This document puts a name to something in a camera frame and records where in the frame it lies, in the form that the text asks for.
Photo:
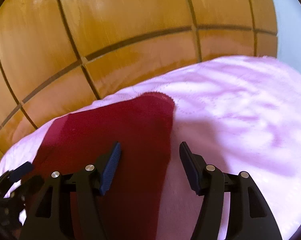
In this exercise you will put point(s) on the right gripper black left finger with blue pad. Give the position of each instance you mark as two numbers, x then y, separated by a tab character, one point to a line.
50	214

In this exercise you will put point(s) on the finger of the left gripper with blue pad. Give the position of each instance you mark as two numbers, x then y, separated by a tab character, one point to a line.
16	174

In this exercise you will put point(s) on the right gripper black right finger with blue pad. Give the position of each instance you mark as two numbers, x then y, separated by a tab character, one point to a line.
250	217

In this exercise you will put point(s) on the dark red garment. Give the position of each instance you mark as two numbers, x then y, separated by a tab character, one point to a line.
115	142

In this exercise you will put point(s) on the pink quilted bedspread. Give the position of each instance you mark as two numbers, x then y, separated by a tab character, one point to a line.
239	113

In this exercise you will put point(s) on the wooden panelled wardrobe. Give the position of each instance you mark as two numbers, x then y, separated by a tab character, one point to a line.
58	56

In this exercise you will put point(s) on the white upholstered headboard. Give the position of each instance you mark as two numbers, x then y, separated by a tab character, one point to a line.
288	16

